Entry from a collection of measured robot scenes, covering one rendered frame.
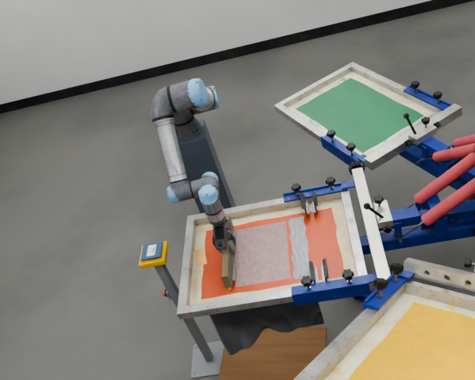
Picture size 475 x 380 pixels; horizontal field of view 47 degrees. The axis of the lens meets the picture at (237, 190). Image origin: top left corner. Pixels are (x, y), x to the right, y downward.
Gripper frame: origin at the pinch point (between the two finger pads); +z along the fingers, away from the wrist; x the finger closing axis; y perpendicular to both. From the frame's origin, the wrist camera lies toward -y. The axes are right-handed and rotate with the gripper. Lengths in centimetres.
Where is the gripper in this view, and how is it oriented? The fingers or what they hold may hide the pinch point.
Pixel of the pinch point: (228, 252)
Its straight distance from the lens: 243.0
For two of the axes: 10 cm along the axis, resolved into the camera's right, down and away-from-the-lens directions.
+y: 0.1, -6.3, 7.7
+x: -9.7, 1.8, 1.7
